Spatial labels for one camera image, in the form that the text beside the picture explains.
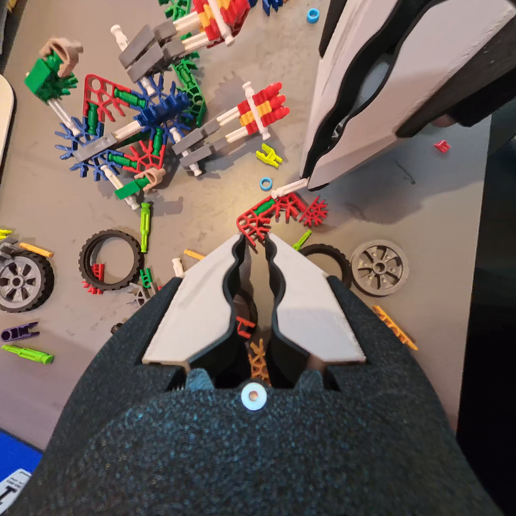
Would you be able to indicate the purple connector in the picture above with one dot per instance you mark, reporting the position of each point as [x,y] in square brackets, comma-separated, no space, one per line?
[18,332]

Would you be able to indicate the small yellow clip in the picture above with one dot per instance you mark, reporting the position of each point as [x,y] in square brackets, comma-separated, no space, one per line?
[269,155]

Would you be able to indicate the orange connector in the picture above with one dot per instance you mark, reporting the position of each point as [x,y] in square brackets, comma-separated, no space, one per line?
[245,326]

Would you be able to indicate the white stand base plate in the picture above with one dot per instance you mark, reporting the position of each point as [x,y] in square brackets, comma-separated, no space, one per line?
[6,121]

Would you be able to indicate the small black spacer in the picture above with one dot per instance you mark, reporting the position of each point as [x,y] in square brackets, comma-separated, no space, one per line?
[117,328]

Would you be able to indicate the tiny red piece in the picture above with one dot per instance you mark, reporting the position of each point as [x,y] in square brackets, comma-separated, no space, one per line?
[442,146]

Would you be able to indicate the grey spoked wheel with tyre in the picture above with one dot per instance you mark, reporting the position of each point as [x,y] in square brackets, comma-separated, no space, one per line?
[20,282]

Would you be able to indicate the yellow sun connector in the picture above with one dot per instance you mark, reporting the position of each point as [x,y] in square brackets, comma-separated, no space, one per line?
[395,328]
[258,358]

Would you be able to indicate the black tyre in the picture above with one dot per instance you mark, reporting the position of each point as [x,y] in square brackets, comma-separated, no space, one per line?
[84,262]
[340,262]
[252,306]

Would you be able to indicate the multicolour construction toy model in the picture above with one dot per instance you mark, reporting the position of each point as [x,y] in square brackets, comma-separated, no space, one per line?
[141,121]

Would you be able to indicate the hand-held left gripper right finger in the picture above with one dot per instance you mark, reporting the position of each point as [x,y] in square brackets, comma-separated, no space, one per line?
[318,318]

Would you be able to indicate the light green rod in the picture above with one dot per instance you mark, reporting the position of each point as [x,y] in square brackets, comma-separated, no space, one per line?
[28,354]
[146,227]
[302,240]

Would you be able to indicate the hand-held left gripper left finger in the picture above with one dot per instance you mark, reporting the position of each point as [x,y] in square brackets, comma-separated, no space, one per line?
[189,318]

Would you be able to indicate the yellow-green connector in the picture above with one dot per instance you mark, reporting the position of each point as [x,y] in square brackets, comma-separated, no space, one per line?
[5,233]

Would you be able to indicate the grey snowflake connector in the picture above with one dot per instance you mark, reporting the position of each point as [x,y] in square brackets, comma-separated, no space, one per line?
[139,296]

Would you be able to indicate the small red connector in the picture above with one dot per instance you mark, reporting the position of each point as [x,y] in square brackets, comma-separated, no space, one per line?
[96,276]

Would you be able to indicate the blue snowflake connector pair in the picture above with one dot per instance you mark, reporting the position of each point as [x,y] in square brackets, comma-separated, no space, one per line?
[274,6]

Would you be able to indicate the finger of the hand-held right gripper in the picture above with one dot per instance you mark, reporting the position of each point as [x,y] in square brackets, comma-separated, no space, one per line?
[338,60]
[423,80]

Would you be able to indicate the orange rod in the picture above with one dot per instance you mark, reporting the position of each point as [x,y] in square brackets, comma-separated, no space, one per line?
[36,249]
[195,254]

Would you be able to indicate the white rod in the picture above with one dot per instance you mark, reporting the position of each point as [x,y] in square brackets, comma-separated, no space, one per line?
[288,188]
[178,268]

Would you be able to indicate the short green rod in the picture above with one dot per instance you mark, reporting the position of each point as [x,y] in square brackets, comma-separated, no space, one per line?
[264,208]

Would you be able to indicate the blue bin with square tag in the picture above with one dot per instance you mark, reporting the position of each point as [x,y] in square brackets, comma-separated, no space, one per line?
[16,463]

